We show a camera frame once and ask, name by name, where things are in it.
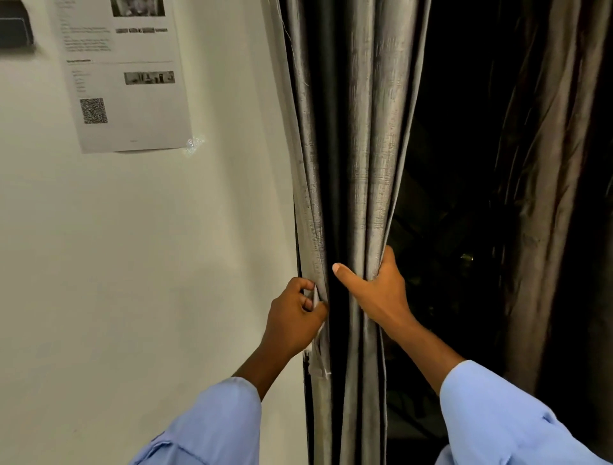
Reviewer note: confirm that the person's left hand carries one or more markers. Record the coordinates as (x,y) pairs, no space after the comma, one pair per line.
(287,325)

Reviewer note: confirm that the person's right hand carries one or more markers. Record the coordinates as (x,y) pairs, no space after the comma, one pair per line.
(378,297)

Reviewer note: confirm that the person's left middle finger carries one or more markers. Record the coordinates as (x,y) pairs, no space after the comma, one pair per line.
(306,302)

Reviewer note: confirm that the person's left thumb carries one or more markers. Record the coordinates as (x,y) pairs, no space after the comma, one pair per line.
(317,314)

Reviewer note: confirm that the person's right thumb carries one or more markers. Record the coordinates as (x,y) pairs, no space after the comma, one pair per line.
(348,280)

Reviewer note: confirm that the person's left forearm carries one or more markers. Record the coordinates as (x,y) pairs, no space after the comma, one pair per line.
(225,412)

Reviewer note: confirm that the person's right forearm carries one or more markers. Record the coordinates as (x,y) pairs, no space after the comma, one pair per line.
(483,407)

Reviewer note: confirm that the dark grey curtain panel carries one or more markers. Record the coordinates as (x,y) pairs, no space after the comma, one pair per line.
(546,201)

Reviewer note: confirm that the printed paper notice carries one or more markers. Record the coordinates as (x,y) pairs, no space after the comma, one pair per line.
(122,72)

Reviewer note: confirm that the dark wall box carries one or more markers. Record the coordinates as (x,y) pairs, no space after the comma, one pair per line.
(14,26)

